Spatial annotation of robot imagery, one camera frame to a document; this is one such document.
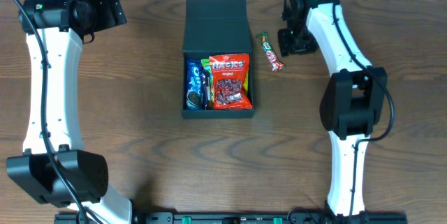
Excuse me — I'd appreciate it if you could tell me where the Haribo gummy bag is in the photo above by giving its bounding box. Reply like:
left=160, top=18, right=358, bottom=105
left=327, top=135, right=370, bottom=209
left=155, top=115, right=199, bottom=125
left=200, top=59, right=214, bottom=103

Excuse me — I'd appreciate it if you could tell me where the green red KitKat bar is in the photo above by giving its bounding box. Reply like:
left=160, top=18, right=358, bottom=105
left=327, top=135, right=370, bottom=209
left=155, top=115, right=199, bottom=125
left=256, top=31, right=285, bottom=72

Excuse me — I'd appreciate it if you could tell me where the yellow Hacks candy bag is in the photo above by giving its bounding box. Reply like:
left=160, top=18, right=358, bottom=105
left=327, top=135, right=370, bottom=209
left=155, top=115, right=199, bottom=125
left=242, top=70, right=249, bottom=95

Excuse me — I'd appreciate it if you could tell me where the black box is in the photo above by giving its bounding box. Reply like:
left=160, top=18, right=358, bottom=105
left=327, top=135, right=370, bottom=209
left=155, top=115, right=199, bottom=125
left=181, top=0, right=255, bottom=119

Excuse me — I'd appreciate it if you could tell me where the red Hacks candy bag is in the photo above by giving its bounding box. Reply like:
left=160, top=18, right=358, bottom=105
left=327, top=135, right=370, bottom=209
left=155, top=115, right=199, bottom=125
left=209, top=53, right=252, bottom=110

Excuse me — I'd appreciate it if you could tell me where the dark blue candy bar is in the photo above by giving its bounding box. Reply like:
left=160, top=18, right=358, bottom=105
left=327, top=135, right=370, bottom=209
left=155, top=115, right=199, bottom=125
left=202, top=70, right=212, bottom=110

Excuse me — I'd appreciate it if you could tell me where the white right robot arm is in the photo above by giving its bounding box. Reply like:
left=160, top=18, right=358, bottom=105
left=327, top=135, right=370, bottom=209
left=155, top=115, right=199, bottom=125
left=277, top=0, right=392, bottom=220

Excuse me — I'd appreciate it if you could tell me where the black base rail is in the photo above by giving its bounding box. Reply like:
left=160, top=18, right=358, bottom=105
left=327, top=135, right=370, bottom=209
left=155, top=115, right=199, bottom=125
left=54, top=211, right=409, bottom=224

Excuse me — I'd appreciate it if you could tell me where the blue Oreo pack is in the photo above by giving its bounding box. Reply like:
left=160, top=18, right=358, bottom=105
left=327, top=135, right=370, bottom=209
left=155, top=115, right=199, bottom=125
left=186, top=59, right=203, bottom=110

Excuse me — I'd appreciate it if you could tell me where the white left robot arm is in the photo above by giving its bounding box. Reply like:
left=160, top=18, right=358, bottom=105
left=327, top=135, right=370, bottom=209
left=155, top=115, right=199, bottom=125
left=6, top=0, right=133, bottom=223

